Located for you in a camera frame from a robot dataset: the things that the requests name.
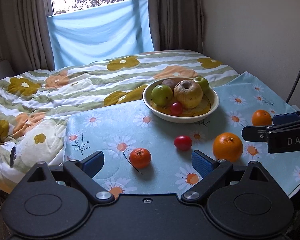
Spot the small orange tangerine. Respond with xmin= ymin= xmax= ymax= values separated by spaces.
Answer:
xmin=129 ymin=148 xmax=152 ymax=169

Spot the light blue window cloth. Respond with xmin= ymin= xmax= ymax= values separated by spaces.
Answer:
xmin=47 ymin=0 xmax=154 ymax=69

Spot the cream bowl with cartoon print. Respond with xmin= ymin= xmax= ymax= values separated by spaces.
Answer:
xmin=142 ymin=77 xmax=219 ymax=124

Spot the red cherry tomato in bowl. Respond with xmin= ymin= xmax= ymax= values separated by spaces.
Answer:
xmin=170 ymin=102 xmax=183 ymax=116

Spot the light blue daisy tablecloth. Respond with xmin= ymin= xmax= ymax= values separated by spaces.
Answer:
xmin=64 ymin=73 xmax=294 ymax=196

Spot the small green apple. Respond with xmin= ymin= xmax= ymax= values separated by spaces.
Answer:
xmin=193 ymin=76 xmax=210 ymax=94

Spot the left brown curtain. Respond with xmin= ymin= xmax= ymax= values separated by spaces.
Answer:
xmin=0 ymin=0 xmax=55 ymax=74

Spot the floral striped duvet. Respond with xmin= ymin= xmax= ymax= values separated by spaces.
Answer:
xmin=0 ymin=50 xmax=237 ymax=193

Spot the large green apple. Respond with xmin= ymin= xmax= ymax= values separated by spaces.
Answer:
xmin=151 ymin=85 xmax=173 ymax=107

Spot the large brownish wrinkled apple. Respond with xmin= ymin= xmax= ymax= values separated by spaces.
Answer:
xmin=173 ymin=80 xmax=203 ymax=109

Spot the large orange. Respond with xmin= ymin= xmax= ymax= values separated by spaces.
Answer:
xmin=212 ymin=133 xmax=243 ymax=163

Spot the brown curtain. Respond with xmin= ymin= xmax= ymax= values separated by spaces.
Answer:
xmin=0 ymin=0 xmax=55 ymax=74
xmin=148 ymin=0 xmax=204 ymax=54

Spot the right brown curtain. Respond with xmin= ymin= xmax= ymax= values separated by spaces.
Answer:
xmin=148 ymin=0 xmax=204 ymax=54

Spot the brown kiwi fruit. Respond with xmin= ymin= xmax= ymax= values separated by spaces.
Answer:
xmin=161 ymin=79 xmax=177 ymax=91

